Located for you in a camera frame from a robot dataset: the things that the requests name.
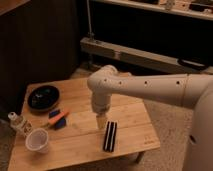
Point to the clear plastic cup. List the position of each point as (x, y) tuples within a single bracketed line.
[(38, 141)]

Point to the orange blue brush tool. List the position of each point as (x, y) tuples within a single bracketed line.
[(55, 119)]

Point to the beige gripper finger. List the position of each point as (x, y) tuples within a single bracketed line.
[(101, 121)]

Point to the wooden shelf board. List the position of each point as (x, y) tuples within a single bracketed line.
[(176, 7)]

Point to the vertical metal rod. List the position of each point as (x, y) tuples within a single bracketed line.
[(90, 32)]

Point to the black bowl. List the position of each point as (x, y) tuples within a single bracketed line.
[(43, 98)]

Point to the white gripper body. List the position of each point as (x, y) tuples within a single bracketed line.
[(100, 103)]

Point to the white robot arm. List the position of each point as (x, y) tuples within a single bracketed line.
[(193, 91)]

